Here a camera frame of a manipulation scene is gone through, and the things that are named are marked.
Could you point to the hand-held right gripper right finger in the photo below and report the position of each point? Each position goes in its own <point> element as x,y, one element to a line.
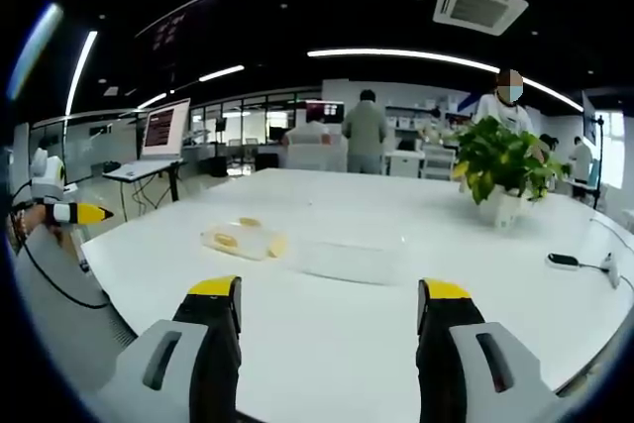
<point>475,363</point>

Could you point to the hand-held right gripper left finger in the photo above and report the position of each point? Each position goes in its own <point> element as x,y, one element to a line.
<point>173,358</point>

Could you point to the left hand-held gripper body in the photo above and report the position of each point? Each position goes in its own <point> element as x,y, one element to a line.
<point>47,173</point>

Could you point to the person's left hand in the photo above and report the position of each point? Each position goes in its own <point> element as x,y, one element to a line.
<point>37,222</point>

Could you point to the white side desk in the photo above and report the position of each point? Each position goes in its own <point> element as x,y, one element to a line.
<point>141,169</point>

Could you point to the computer monitor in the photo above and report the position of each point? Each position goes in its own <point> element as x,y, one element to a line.
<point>164,130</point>

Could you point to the black oval device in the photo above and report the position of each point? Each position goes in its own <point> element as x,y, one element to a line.
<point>562,261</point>

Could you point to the small cream plastic piece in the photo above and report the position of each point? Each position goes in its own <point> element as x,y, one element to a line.
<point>249,221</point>

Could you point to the clear empty plastic container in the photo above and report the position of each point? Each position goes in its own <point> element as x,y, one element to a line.
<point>349,260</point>

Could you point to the white handheld device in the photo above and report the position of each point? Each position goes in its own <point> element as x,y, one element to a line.
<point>610,269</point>

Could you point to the green potted plant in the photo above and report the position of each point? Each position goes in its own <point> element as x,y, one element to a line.
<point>505,160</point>

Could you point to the black tripod stand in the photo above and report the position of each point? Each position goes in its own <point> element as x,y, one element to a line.
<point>601,165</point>

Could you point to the long ceiling light strip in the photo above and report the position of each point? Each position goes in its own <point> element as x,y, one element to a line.
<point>421,57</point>

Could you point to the ceiling air conditioner vent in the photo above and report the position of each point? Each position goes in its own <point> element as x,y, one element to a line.
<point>479,6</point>

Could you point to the wall screen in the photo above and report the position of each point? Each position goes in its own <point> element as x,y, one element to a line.
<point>324,111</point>

